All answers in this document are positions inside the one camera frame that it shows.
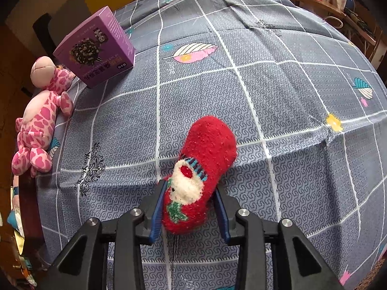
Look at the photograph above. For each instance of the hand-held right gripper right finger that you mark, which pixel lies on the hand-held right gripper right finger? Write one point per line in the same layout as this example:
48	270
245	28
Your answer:
222	214

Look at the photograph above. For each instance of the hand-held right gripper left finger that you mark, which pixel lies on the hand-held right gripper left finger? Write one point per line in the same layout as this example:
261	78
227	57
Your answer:
157	211

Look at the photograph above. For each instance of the red fuzzy sock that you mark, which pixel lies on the red fuzzy sock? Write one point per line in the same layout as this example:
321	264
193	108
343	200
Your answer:
208	148

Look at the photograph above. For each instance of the blue plush sock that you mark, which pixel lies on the blue plush sock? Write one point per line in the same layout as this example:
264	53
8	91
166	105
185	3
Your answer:
12	218

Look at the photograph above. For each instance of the pink spotted plush toy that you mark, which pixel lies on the pink spotted plush toy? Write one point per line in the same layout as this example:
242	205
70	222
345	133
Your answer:
37	117

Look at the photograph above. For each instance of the purple cardboard box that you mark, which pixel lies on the purple cardboard box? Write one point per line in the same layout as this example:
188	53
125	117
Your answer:
93	48

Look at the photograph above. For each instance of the brown wooden wardrobe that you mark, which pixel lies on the brown wooden wardrobe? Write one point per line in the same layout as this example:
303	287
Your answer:
15	75

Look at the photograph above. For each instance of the wooden shelf unit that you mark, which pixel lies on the wooden shelf unit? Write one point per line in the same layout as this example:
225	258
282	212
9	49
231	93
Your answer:
361	27

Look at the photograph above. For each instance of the metal frame chair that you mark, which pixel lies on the metal frame chair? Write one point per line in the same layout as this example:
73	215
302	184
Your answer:
334	21

